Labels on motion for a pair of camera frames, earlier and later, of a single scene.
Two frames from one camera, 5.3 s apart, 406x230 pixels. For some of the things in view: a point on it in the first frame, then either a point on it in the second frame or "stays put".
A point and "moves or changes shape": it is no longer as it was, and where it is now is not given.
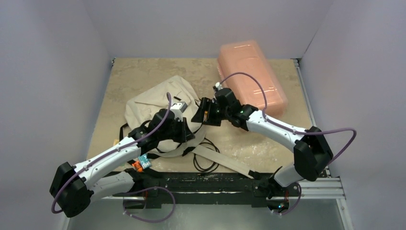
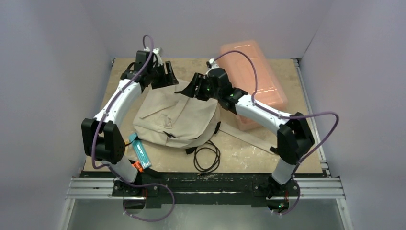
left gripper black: (186, 134) -> (168, 79)
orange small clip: (137, 165) stays put
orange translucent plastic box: (243, 66) stays put
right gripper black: (208, 109) -> (197, 87)
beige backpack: (160, 97) moves or changes shape
